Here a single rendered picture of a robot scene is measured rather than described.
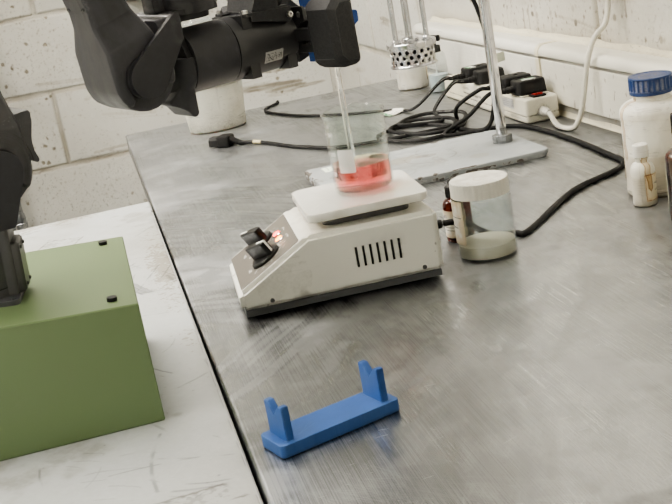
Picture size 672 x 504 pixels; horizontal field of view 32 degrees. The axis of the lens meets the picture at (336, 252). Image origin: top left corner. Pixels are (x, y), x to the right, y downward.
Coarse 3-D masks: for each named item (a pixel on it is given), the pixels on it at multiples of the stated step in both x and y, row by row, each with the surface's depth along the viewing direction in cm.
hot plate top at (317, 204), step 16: (400, 176) 118; (304, 192) 119; (320, 192) 118; (384, 192) 113; (400, 192) 112; (416, 192) 111; (304, 208) 112; (320, 208) 111; (336, 208) 110; (352, 208) 110; (368, 208) 110; (384, 208) 110
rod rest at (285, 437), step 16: (368, 368) 86; (368, 384) 86; (384, 384) 84; (272, 400) 82; (352, 400) 86; (368, 400) 85; (384, 400) 85; (272, 416) 82; (288, 416) 81; (304, 416) 85; (320, 416) 84; (336, 416) 84; (352, 416) 83; (368, 416) 84; (384, 416) 84; (272, 432) 83; (288, 432) 81; (304, 432) 82; (320, 432) 82; (336, 432) 82; (272, 448) 82; (288, 448) 81; (304, 448) 81
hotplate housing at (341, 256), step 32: (320, 224) 113; (352, 224) 111; (384, 224) 110; (416, 224) 111; (288, 256) 110; (320, 256) 110; (352, 256) 110; (384, 256) 111; (416, 256) 112; (256, 288) 110; (288, 288) 110; (320, 288) 111; (352, 288) 112
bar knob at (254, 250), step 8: (264, 240) 111; (248, 248) 113; (256, 248) 112; (264, 248) 111; (272, 248) 112; (256, 256) 113; (264, 256) 112; (272, 256) 112; (256, 264) 112; (264, 264) 111
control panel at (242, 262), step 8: (280, 216) 121; (272, 224) 121; (280, 224) 119; (288, 224) 117; (272, 232) 118; (280, 232) 116; (288, 232) 114; (272, 240) 116; (280, 240) 114; (288, 240) 112; (296, 240) 110; (280, 248) 112; (288, 248) 110; (240, 256) 120; (248, 256) 118; (280, 256) 110; (240, 264) 117; (248, 264) 115; (240, 272) 115; (248, 272) 113; (256, 272) 111; (240, 280) 113; (248, 280) 111
